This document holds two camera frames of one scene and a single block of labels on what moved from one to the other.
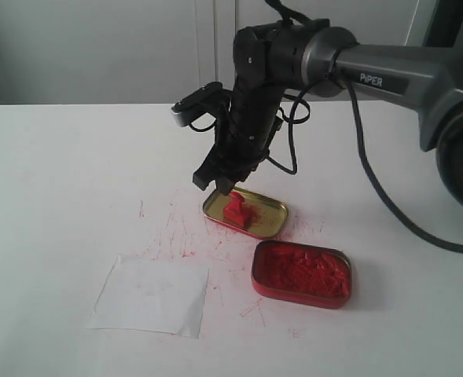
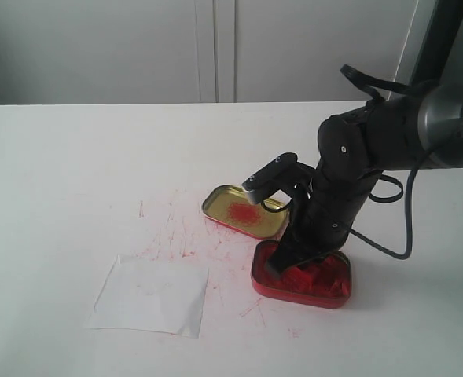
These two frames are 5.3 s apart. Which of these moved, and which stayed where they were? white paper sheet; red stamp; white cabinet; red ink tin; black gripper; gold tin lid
Moved: black gripper; red stamp
Stayed: white cabinet; gold tin lid; red ink tin; white paper sheet
